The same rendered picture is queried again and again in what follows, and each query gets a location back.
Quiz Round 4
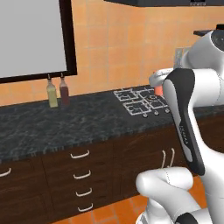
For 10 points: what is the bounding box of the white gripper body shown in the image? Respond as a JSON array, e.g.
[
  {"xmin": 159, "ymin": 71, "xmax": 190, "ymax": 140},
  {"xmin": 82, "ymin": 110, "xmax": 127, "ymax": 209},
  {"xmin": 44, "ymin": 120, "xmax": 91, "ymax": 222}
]
[{"xmin": 148, "ymin": 67, "xmax": 175, "ymax": 88}]

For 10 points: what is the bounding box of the dark wood cabinet front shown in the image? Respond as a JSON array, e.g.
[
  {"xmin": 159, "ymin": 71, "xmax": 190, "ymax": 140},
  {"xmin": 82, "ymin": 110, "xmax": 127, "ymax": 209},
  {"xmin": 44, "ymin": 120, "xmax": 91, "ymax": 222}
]
[{"xmin": 0, "ymin": 157, "xmax": 56, "ymax": 224}]

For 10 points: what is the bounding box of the orange cylinder object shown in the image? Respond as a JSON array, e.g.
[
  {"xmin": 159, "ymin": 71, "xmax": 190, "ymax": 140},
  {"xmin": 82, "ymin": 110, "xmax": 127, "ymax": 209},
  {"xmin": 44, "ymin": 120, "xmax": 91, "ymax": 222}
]
[{"xmin": 154, "ymin": 86, "xmax": 164, "ymax": 97}]

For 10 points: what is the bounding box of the black hob with grey grates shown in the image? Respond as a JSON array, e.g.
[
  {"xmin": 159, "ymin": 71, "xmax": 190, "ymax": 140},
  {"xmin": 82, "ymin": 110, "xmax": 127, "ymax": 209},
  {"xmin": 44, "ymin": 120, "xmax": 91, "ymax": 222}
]
[{"xmin": 112, "ymin": 87, "xmax": 173, "ymax": 118}]

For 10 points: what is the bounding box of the dark flat shelf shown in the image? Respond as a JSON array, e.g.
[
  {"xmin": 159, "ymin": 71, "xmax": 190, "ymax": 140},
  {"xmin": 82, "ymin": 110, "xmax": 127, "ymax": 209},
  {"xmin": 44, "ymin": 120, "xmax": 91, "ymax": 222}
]
[{"xmin": 192, "ymin": 29, "xmax": 214, "ymax": 37}]

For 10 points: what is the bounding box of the dark wood cupboard door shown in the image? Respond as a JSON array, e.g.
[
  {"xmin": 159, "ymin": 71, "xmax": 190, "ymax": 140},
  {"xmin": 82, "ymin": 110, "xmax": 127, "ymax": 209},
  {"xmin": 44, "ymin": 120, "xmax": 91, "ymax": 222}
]
[
  {"xmin": 166, "ymin": 123, "xmax": 189, "ymax": 170},
  {"xmin": 196, "ymin": 112, "xmax": 224, "ymax": 154},
  {"xmin": 113, "ymin": 128, "xmax": 170, "ymax": 200}
]

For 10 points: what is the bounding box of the dark red sauce bottle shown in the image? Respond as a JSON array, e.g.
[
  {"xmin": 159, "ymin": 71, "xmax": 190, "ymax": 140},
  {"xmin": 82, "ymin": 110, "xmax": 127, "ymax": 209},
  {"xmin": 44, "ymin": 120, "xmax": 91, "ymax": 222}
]
[{"xmin": 59, "ymin": 73, "xmax": 71, "ymax": 107}]

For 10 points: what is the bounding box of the yellow oil bottle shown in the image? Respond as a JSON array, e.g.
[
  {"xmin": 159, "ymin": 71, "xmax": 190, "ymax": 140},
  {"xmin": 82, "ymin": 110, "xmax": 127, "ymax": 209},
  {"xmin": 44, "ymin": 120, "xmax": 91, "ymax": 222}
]
[{"xmin": 46, "ymin": 73, "xmax": 59, "ymax": 109}]

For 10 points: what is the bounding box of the dark wood drawer front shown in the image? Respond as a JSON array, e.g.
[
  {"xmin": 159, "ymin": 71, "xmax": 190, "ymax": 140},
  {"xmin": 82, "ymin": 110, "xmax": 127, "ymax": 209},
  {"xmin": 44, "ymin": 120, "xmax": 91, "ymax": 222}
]
[
  {"xmin": 49, "ymin": 194, "xmax": 119, "ymax": 224},
  {"xmin": 43, "ymin": 160, "xmax": 116, "ymax": 196},
  {"xmin": 46, "ymin": 179, "xmax": 118, "ymax": 210},
  {"xmin": 40, "ymin": 140, "xmax": 116, "ymax": 177}
]

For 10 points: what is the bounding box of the grey wall plate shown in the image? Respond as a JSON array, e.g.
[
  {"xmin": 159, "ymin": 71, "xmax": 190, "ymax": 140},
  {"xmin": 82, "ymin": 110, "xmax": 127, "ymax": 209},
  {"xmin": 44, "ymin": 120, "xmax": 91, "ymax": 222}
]
[{"xmin": 174, "ymin": 47, "xmax": 191, "ymax": 70}]

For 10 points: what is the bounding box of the white curved door handle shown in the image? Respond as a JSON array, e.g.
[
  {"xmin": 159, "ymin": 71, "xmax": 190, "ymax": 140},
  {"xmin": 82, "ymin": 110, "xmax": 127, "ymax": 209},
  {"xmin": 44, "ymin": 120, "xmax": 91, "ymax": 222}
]
[
  {"xmin": 170, "ymin": 147, "xmax": 176, "ymax": 168},
  {"xmin": 161, "ymin": 150, "xmax": 167, "ymax": 169}
]

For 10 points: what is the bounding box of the white curved drawer handle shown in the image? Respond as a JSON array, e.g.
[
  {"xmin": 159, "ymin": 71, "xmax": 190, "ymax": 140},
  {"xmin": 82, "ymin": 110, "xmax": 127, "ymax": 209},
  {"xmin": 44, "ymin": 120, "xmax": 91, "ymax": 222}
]
[
  {"xmin": 77, "ymin": 202, "xmax": 95, "ymax": 213},
  {"xmin": 73, "ymin": 170, "xmax": 92, "ymax": 180},
  {"xmin": 70, "ymin": 150, "xmax": 91, "ymax": 159},
  {"xmin": 75, "ymin": 188, "xmax": 93, "ymax": 198}
]

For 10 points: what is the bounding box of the grey window with dark frame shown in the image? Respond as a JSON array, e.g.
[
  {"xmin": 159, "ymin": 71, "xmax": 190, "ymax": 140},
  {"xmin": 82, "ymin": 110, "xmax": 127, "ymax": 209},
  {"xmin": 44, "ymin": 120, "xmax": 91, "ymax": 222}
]
[{"xmin": 0, "ymin": 0, "xmax": 78, "ymax": 85}]

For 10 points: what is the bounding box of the white curved cabinet handle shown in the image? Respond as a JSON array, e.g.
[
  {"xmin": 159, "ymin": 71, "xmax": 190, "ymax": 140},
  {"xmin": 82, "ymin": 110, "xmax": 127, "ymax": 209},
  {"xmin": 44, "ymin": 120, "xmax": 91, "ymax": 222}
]
[{"xmin": 0, "ymin": 167, "xmax": 12, "ymax": 178}]

